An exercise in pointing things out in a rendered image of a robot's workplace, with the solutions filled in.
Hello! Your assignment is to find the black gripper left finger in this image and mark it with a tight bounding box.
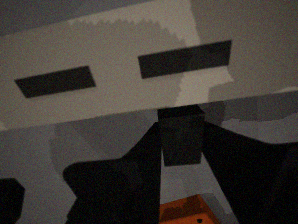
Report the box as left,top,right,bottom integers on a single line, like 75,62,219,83
62,122,162,224

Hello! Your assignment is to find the black two-prong charger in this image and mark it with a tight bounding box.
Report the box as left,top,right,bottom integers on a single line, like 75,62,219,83
157,104,205,167

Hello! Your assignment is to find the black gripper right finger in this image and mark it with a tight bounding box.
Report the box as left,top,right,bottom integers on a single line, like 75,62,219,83
202,121,298,224

